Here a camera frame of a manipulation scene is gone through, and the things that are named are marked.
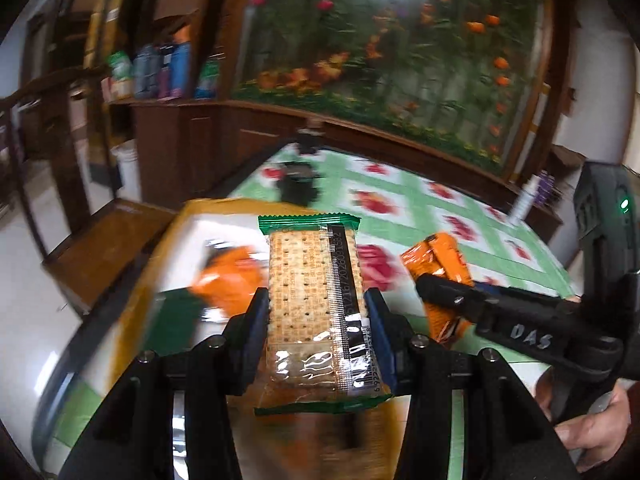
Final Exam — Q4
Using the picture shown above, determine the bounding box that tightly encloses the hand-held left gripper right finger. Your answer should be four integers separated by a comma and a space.
364, 287, 581, 480

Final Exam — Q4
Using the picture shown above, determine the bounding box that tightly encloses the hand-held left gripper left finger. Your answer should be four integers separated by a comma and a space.
57, 287, 271, 480

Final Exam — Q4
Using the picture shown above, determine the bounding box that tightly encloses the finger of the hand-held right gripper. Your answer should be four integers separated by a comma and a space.
416, 273, 502, 335

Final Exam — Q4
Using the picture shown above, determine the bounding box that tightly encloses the small orange snack packet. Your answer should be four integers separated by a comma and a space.
192, 245, 268, 318
399, 232, 476, 346

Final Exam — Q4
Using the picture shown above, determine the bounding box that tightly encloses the green-edged cracker packet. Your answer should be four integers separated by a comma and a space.
254, 214, 393, 416

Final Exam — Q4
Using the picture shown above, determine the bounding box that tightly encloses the yellow cardboard box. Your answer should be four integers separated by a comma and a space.
100, 197, 406, 480

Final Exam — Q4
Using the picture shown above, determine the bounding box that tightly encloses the person's right forearm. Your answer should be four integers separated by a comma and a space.
622, 380, 640, 461

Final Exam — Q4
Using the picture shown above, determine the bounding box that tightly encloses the person's right hand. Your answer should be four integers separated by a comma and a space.
535, 370, 632, 471

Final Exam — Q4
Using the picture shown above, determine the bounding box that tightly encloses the green fruit print tablecloth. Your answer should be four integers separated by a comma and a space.
50, 142, 583, 480

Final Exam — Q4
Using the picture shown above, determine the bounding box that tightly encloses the white spray bottle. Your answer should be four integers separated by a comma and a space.
507, 180, 538, 226

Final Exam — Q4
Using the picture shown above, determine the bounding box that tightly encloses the purple bottle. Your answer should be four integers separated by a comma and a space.
535, 170, 556, 206

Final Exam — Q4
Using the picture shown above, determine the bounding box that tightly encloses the black cylindrical container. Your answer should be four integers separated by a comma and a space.
277, 161, 323, 206

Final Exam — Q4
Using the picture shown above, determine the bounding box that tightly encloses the brown wooden chair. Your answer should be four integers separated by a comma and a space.
42, 199, 181, 311

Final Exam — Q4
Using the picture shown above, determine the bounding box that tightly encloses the brown cardboard piece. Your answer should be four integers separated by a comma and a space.
550, 145, 586, 166

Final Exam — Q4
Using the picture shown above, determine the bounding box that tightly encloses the dark wooden cabinet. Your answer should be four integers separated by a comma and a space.
100, 100, 566, 231

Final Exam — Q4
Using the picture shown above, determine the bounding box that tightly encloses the small black box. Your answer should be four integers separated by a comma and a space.
295, 127, 326, 156

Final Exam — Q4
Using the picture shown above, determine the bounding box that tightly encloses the white bucket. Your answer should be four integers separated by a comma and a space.
109, 140, 143, 201

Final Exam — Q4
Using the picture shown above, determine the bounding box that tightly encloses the glass case with artificial flowers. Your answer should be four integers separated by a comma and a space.
230, 0, 551, 176

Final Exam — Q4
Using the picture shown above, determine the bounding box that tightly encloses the green blue plastic bag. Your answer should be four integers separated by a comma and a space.
195, 57, 221, 100

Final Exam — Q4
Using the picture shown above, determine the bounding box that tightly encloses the slim purple flask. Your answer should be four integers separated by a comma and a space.
157, 47, 176, 98

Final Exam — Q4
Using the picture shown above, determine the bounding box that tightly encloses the tall blue bottle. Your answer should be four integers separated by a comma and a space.
172, 27, 193, 98

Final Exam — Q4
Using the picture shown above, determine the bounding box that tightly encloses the beige carton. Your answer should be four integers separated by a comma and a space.
101, 77, 133, 103

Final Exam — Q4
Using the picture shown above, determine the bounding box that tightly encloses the grey blue jug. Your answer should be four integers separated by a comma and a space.
132, 45, 161, 100

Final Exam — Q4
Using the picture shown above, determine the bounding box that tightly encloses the green white packet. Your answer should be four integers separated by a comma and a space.
109, 51, 135, 100

